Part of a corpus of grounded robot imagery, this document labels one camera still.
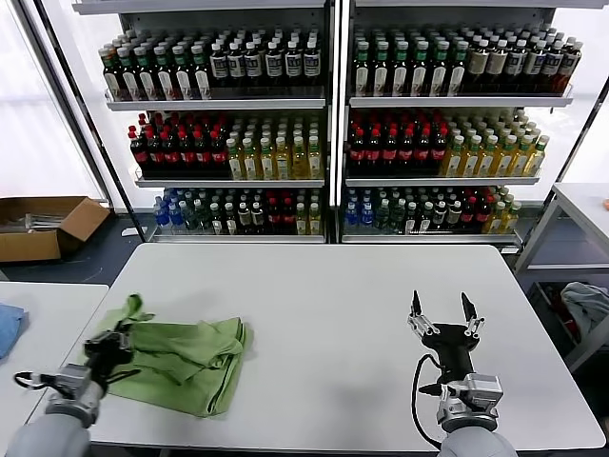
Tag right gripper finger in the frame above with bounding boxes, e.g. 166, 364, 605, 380
406, 289, 437, 340
460, 291, 487, 340

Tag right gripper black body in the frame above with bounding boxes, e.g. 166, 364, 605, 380
421, 322, 478, 380

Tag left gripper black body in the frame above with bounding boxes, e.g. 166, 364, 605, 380
84, 331, 135, 378

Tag green t-shirt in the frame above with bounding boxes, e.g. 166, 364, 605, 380
92, 293, 254, 419

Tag dark storage crate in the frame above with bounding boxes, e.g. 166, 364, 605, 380
527, 279, 609, 362

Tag cola bottle red cap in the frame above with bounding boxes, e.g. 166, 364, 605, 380
280, 194, 295, 233
414, 126, 432, 172
363, 126, 382, 172
193, 127, 212, 174
161, 128, 181, 174
177, 128, 196, 174
347, 126, 365, 172
429, 126, 448, 172
144, 128, 165, 174
209, 127, 227, 174
461, 194, 477, 232
265, 194, 282, 233
128, 128, 148, 174
398, 126, 416, 172
475, 194, 490, 232
381, 126, 399, 172

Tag blue folded cloth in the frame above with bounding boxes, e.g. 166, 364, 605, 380
0, 301, 29, 363

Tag red cloth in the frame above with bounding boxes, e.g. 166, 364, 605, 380
547, 284, 581, 336

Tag pale grey crumpled cloth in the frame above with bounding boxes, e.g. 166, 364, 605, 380
560, 280, 609, 344

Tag brown cardboard box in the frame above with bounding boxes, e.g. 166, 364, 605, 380
0, 194, 112, 263

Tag silver metal bars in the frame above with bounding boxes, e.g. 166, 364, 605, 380
0, 211, 62, 234

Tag white metal shelf rack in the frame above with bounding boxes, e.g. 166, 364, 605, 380
71, 0, 340, 244
337, 0, 609, 248

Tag dark bottle green cap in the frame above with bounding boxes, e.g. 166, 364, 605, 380
351, 40, 371, 97
101, 44, 124, 101
410, 40, 430, 97
189, 42, 213, 100
116, 45, 139, 101
371, 40, 391, 97
170, 43, 193, 100
446, 40, 469, 97
390, 40, 410, 97
429, 40, 450, 97
151, 43, 174, 101
132, 44, 156, 101

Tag dark bottle beige label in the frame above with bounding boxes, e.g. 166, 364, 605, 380
466, 39, 491, 93
484, 39, 510, 93

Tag dark bottle navy label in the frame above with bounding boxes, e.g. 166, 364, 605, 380
540, 39, 565, 93
503, 39, 528, 93
521, 39, 547, 93

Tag dark bottle white label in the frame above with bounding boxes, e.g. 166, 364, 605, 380
208, 41, 228, 89
226, 41, 246, 89
244, 41, 265, 89
283, 40, 303, 89
264, 40, 284, 89
302, 39, 322, 89

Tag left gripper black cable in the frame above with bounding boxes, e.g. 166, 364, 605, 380
105, 367, 143, 386

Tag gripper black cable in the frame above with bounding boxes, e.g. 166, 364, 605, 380
105, 367, 143, 386
410, 353, 444, 449

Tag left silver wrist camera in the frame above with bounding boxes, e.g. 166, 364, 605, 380
13, 364, 99, 399

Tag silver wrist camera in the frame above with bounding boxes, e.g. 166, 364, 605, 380
418, 372, 504, 414
13, 364, 99, 399

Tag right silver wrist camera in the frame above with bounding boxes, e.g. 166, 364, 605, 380
418, 372, 504, 414

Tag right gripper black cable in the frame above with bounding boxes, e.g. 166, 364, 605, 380
410, 353, 444, 449

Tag grey metal frame table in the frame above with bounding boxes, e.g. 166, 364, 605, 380
513, 181, 609, 374

